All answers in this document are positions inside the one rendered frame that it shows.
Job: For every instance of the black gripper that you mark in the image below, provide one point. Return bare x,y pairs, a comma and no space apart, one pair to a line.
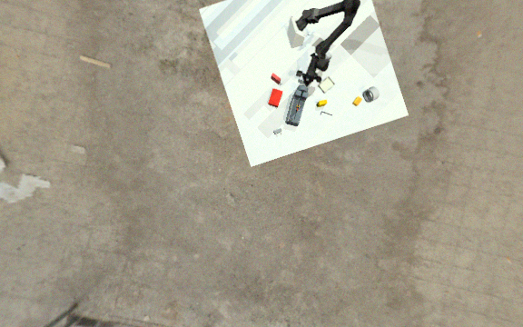
300,74

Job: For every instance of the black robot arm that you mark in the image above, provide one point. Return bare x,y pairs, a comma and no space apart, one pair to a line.
318,59

